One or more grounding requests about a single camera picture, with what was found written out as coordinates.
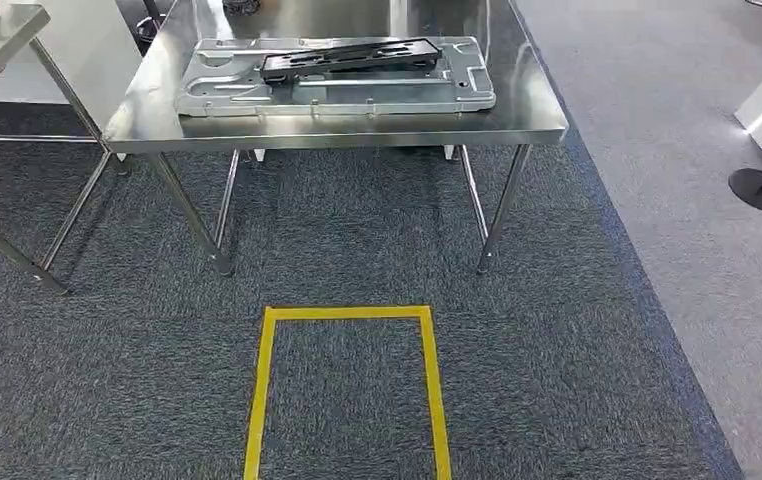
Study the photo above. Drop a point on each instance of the long black metal part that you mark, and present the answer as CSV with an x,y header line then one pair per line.
x,y
354,56

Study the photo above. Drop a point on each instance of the yellow tape rectangle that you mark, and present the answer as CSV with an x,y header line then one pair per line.
x,y
348,312

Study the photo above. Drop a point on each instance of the stamped silver metal tray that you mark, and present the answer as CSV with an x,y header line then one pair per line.
x,y
354,99

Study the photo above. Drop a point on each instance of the white cabinet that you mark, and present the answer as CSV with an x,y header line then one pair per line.
x,y
89,53

